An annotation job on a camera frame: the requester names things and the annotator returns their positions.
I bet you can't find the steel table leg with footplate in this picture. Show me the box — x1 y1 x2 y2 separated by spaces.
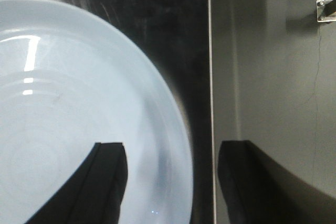
316 0 336 23

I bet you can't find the light blue plate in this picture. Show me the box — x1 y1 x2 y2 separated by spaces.
1 0 193 223

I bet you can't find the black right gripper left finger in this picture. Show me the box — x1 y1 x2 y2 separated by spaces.
28 143 128 223

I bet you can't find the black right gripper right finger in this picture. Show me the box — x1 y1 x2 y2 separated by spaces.
217 140 335 223

